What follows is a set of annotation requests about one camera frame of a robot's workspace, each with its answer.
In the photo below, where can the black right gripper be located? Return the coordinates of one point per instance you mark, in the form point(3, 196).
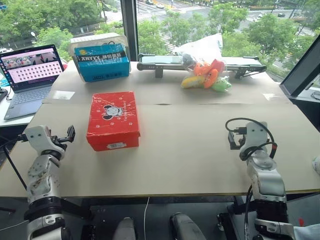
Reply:
point(240, 140)

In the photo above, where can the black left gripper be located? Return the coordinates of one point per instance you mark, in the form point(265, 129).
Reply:
point(60, 142)

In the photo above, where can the red shoe box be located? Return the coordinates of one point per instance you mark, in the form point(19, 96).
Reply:
point(112, 120)

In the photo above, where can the green plush toy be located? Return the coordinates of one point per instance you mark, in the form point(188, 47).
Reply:
point(221, 85)

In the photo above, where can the large brown cardboard sheet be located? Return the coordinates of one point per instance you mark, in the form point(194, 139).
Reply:
point(175, 155)

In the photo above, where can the thin black rod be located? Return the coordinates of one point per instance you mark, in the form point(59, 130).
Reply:
point(15, 167)

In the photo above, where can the grey open laptop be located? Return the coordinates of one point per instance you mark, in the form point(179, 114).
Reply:
point(27, 82)

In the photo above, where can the yellow plush toy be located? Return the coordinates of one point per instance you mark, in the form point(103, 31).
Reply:
point(192, 82)

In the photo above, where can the blue cardboard box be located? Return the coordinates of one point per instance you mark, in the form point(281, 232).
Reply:
point(102, 67)

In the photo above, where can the orange red plush toy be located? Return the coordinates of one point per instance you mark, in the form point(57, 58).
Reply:
point(218, 65)

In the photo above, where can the white crumpled object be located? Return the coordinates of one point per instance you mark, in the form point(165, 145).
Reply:
point(316, 163)

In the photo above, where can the brown cardboard sheet with tape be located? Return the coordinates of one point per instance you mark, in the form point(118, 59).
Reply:
point(155, 90)

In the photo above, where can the dark rounded black shape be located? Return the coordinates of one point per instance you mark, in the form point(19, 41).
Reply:
point(185, 226)

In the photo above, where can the clear plastic bag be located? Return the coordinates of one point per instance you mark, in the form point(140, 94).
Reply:
point(202, 47)

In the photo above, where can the black framed monitor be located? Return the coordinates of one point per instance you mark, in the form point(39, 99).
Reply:
point(302, 72)

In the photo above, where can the black small conveyor belt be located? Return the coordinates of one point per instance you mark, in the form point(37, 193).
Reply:
point(165, 63)

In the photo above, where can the dark rounded grey shape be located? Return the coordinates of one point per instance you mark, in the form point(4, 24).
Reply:
point(126, 228)

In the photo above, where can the light blue cloth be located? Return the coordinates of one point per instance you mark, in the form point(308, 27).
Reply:
point(308, 232)

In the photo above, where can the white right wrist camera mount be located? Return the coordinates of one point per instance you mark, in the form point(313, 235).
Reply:
point(255, 135)

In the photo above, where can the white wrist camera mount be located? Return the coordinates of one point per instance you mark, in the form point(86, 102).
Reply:
point(255, 135)
point(37, 137)

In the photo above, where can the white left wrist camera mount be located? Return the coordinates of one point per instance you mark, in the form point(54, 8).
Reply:
point(37, 137)

